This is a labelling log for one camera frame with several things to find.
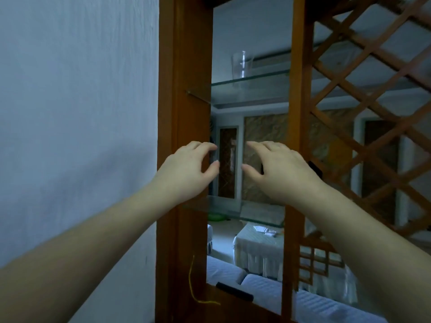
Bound person's left hand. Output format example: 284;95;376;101
150;141;220;205

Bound person's right hand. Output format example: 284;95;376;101
241;141;324;207

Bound black remote control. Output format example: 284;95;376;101
215;282;254;302

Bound clear glass cup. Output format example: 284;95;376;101
231;51;254;79

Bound person's left forearm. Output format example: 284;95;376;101
0;183;186;323

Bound wooden shelf frame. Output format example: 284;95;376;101
156;0;315;323

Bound white striped sofa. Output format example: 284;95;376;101
206;255;388;323

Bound yellow string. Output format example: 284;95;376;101
188;255;221;306

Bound table with white cloth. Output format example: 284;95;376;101
232;223;358;305

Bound glass shelf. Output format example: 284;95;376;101
183;195;286;229
187;69;293;105

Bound person's right forearm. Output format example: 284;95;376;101
286;183;431;323

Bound white papers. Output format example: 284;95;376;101
252;225;279;237

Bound wooden lattice panel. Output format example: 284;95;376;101
298;0;431;286

